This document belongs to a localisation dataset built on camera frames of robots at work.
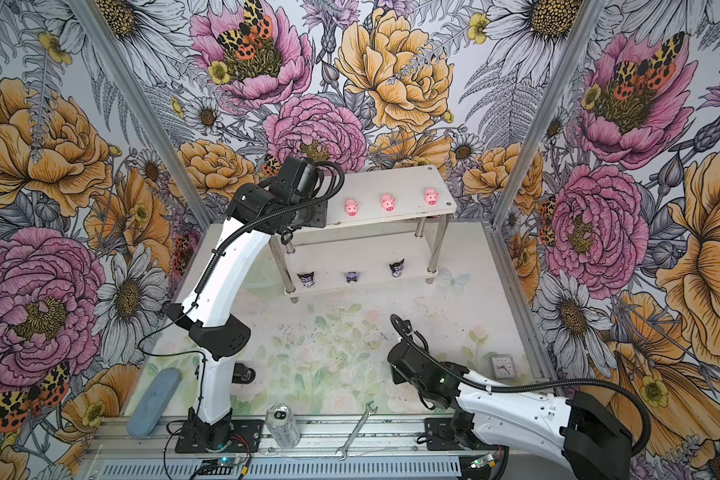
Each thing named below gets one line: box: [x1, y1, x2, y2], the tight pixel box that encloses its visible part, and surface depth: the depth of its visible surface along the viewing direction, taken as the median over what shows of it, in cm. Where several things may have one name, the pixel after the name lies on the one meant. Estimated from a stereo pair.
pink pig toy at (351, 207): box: [344, 198, 358, 217], surface depth 76 cm
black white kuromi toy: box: [296, 271, 315, 288], surface depth 94 cm
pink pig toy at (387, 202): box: [381, 193, 395, 212], surface depth 78 cm
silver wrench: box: [336, 401, 378, 461], surface depth 77 cm
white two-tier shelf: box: [269, 165, 457, 304], surface depth 96 cm
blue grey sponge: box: [126, 367, 182, 437], surface depth 79 cm
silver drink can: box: [266, 402, 301, 449], surface depth 66 cm
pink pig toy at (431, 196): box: [425, 188, 439, 206], surface depth 79 cm
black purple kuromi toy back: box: [389, 258, 405, 278], surface depth 96 cm
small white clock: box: [491, 354, 517, 380], surface depth 85 cm
